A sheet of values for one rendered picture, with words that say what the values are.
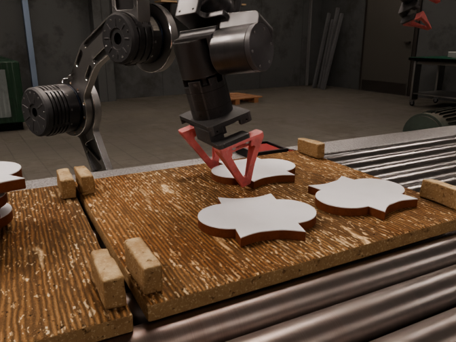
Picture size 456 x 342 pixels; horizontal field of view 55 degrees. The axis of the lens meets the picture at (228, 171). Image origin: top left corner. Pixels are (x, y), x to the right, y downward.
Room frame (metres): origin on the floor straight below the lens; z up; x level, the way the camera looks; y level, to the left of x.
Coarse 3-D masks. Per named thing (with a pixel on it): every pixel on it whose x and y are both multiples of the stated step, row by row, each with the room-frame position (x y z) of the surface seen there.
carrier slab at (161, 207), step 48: (96, 192) 0.56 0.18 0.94; (144, 192) 0.56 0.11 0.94; (192, 192) 0.56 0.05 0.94; (240, 192) 0.56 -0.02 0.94; (288, 192) 0.56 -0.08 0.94; (144, 240) 0.41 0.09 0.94; (192, 240) 0.41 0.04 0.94; (288, 240) 0.41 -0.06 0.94; (336, 240) 0.41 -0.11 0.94; (384, 240) 0.42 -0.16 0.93; (192, 288) 0.32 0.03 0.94; (240, 288) 0.34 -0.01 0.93
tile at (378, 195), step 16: (320, 192) 0.53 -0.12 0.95; (336, 192) 0.53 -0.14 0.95; (352, 192) 0.53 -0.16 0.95; (368, 192) 0.53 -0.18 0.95; (384, 192) 0.53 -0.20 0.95; (400, 192) 0.53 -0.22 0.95; (320, 208) 0.50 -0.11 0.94; (336, 208) 0.48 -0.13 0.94; (352, 208) 0.48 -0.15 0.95; (368, 208) 0.48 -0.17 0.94; (384, 208) 0.47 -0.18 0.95
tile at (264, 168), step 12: (216, 168) 0.64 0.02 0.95; (240, 168) 0.64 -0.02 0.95; (264, 168) 0.64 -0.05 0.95; (276, 168) 0.64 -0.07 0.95; (288, 168) 0.64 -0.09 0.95; (216, 180) 0.60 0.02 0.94; (228, 180) 0.59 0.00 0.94; (252, 180) 0.58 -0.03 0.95; (264, 180) 0.59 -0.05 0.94; (276, 180) 0.60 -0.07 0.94; (288, 180) 0.61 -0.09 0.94
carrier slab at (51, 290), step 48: (48, 192) 0.56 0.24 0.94; (0, 240) 0.41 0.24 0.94; (48, 240) 0.41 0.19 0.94; (96, 240) 0.42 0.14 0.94; (0, 288) 0.32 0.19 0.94; (48, 288) 0.32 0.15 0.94; (96, 288) 0.32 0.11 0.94; (0, 336) 0.26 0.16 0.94; (48, 336) 0.26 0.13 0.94; (96, 336) 0.28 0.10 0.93
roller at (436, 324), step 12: (444, 312) 0.32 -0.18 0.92; (420, 324) 0.30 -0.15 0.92; (432, 324) 0.30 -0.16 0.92; (444, 324) 0.30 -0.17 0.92; (384, 336) 0.29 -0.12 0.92; (396, 336) 0.28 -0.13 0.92; (408, 336) 0.28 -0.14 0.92; (420, 336) 0.28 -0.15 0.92; (432, 336) 0.28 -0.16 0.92; (444, 336) 0.29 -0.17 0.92
